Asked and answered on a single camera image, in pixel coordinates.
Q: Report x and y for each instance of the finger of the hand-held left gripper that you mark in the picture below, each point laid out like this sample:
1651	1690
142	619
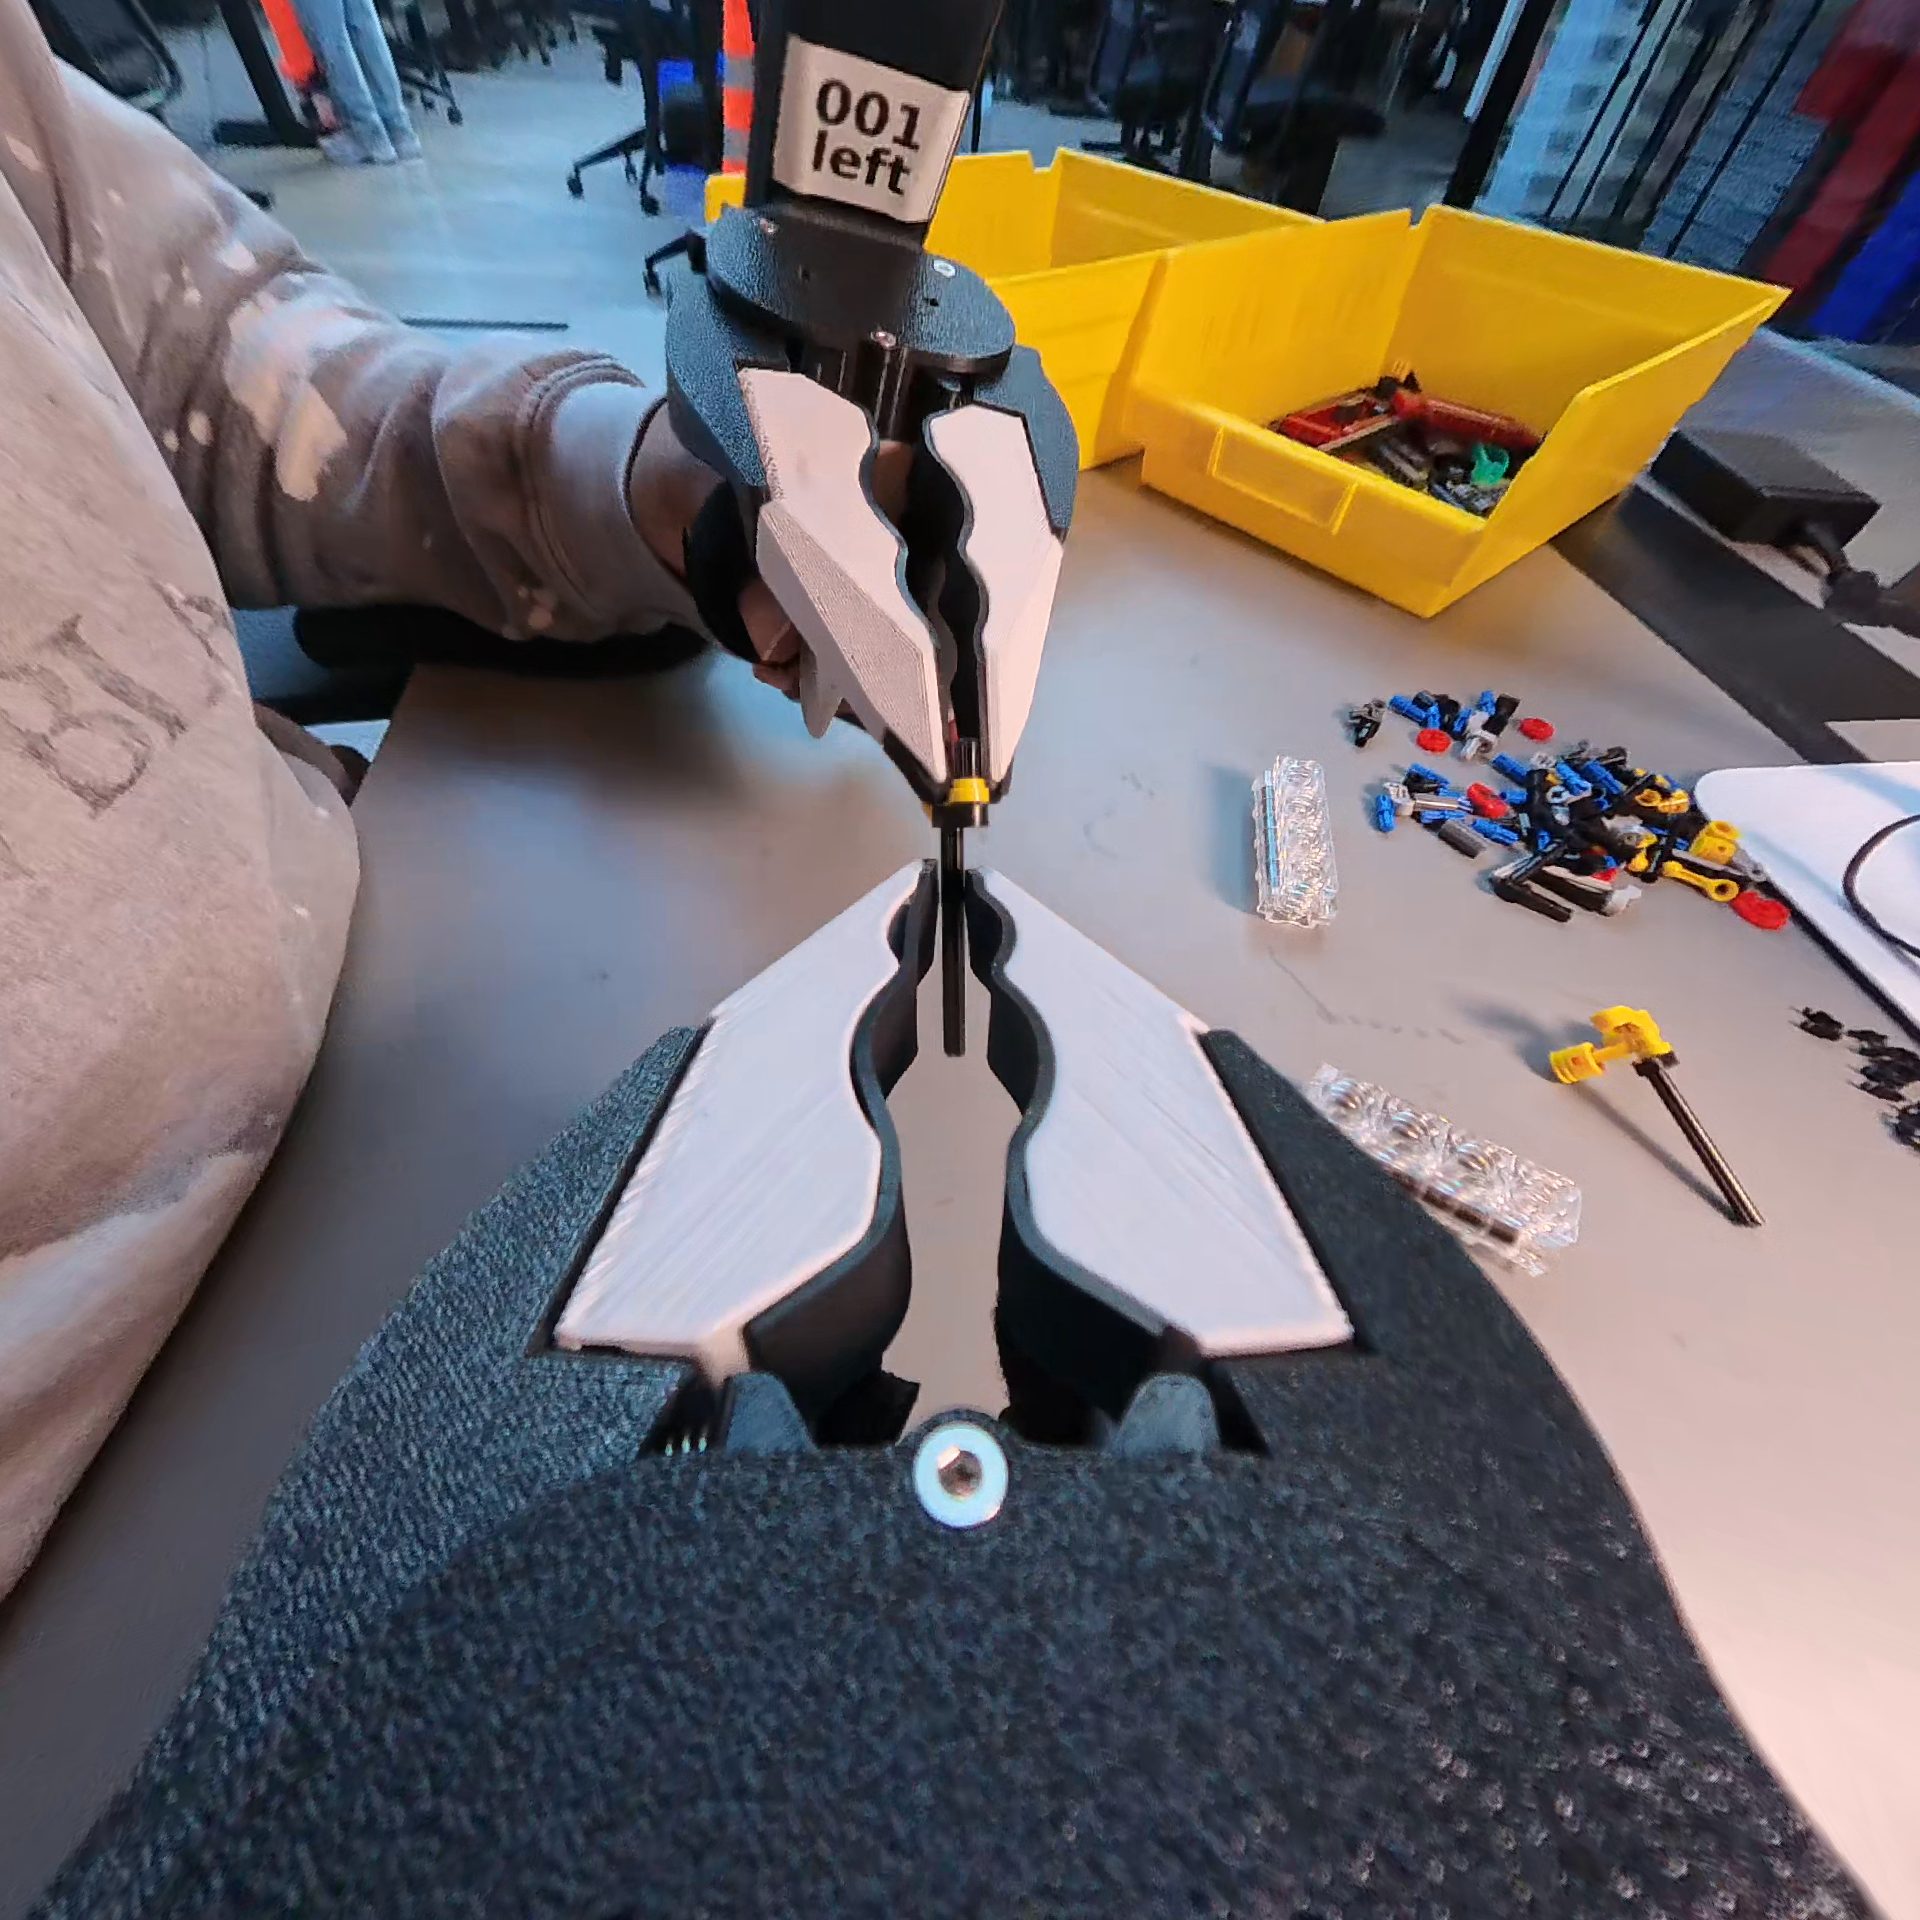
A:
839	586
1020	599

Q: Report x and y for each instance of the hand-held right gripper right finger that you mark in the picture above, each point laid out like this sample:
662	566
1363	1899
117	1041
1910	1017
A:
1155	1185

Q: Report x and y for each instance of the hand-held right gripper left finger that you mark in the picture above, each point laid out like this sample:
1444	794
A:
751	1171

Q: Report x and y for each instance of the black toy axle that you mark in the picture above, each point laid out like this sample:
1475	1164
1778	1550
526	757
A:
955	931

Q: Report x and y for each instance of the yellow and black axle assembly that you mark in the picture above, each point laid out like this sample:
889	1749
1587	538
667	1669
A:
1613	1044

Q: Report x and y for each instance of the person's left forearm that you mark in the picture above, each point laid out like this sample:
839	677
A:
482	481

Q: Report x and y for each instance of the grey desk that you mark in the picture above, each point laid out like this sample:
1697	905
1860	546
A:
1202	676

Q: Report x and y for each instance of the person's left hand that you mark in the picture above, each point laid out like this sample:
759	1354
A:
662	518

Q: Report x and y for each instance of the orange traffic cone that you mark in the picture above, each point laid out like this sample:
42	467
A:
737	90
294	38

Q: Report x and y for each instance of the yellow plastic bin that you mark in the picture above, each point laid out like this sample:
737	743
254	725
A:
1079	242

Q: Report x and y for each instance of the black office chair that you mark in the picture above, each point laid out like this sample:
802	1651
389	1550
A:
669	107

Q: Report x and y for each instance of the clear toy brick dark rod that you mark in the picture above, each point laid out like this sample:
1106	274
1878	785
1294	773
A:
1442	1163

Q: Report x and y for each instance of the yellow bin with toy parts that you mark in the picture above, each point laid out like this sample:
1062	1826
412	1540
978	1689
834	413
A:
1349	541

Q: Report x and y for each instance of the black chair armrest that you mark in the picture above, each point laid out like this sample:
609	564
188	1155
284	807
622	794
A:
494	652

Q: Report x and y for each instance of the clear toy brick grey rod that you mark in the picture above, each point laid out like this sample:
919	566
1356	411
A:
1300	839

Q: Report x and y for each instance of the red and black toy parts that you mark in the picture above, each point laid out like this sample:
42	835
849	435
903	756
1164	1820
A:
1395	435

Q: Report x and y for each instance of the pile of colourful toy pieces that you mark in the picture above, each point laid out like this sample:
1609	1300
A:
1575	810

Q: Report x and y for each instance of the heap of black toy pins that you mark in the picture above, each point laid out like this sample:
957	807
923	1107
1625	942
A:
1883	1069

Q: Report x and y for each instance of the black power adapter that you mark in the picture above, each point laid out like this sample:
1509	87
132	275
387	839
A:
1756	487

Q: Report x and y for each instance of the stack of red blue bins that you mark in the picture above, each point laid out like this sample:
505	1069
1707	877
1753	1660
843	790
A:
1862	182

